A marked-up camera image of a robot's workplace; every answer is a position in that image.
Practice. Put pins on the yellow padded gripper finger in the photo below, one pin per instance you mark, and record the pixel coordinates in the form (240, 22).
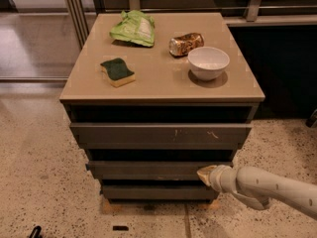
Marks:
(207, 175)

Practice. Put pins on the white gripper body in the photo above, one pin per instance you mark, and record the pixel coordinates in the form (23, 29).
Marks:
(218, 178)

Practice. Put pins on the grey drawer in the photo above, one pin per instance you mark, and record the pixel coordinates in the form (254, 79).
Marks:
(156, 136)
(158, 192)
(135, 170)

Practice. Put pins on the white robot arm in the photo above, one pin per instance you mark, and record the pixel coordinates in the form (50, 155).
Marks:
(256, 188)

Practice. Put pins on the grey drawer cabinet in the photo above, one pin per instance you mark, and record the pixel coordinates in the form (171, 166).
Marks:
(165, 90)

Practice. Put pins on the grey bottom drawer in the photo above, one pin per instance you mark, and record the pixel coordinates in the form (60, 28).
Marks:
(158, 192)

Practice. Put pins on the grey top drawer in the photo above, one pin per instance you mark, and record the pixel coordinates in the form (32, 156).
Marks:
(156, 136)

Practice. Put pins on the dark object at right edge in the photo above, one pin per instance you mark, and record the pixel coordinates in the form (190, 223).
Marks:
(311, 122)

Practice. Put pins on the white bowl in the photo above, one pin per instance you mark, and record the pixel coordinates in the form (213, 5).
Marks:
(207, 63)

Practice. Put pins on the crushed gold can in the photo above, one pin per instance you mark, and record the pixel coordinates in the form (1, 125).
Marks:
(181, 46)

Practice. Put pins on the green yellow sponge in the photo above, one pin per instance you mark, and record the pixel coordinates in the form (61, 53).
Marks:
(118, 72)

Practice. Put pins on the green chip bag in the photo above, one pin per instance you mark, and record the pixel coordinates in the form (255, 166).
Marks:
(136, 27)

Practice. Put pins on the black object at bottom left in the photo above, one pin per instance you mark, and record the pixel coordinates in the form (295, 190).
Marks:
(36, 232)

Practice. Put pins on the metal railing frame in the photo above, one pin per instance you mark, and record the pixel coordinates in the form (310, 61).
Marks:
(253, 22)

